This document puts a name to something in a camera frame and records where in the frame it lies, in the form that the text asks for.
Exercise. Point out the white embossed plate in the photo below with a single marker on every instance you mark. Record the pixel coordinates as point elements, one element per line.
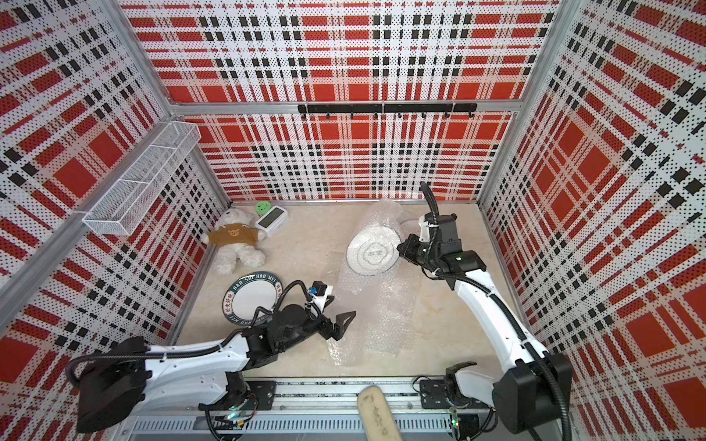
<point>373,250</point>

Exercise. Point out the green rimmed plate front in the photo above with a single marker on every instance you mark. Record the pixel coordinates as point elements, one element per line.
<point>244,296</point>

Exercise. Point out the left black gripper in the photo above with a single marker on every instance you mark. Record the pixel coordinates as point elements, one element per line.
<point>327,331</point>

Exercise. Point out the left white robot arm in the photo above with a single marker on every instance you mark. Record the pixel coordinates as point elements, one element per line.
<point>135,377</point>

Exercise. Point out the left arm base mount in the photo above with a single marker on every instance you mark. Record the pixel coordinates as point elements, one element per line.
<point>231,414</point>

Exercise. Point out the bubble wrap sheet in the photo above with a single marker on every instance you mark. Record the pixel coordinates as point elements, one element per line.
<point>385,303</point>

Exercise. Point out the white green small device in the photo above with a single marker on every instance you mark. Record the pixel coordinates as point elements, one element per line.
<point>272,220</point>

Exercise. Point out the black hook rail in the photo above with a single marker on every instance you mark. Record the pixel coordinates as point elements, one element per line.
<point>387,108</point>

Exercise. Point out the clear wall shelf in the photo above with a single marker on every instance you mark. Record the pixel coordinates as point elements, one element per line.
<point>123,206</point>

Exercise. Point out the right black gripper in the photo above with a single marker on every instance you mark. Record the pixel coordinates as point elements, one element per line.
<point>408,253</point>

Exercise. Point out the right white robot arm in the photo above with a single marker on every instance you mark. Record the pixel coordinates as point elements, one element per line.
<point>534,386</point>

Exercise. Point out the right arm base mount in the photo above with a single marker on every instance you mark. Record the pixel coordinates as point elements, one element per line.
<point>469,418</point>

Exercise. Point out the beige teddy bear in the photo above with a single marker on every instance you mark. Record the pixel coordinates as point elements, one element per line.
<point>235,238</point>

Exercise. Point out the wooden brush handle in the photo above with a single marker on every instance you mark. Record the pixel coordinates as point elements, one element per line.
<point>377,418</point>

